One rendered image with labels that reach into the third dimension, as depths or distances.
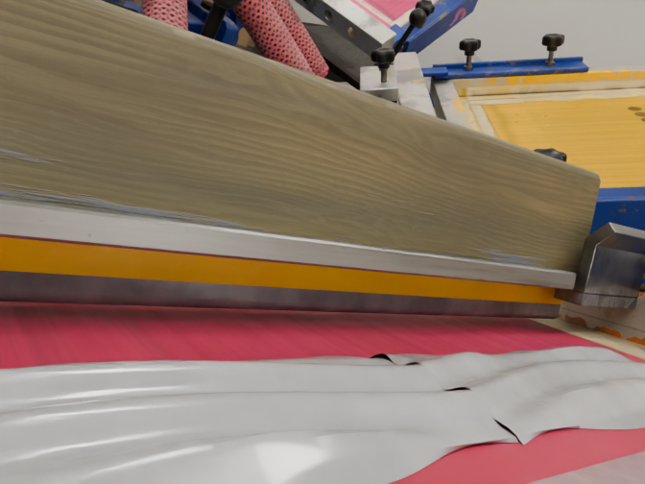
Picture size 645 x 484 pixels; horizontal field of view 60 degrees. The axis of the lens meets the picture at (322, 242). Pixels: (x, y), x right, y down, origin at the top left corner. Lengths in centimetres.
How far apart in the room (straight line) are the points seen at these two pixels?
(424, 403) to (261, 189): 10
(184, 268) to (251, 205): 3
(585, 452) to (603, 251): 21
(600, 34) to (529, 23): 36
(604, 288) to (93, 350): 31
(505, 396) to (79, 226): 15
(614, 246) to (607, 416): 18
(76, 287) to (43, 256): 1
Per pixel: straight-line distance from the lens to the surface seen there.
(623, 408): 25
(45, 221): 18
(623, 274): 41
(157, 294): 22
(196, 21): 119
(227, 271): 23
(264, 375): 16
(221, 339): 21
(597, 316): 45
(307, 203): 23
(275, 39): 83
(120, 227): 18
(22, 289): 20
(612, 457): 20
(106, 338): 20
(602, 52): 261
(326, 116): 23
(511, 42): 288
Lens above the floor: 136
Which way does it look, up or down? 30 degrees down
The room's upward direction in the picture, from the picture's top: 33 degrees clockwise
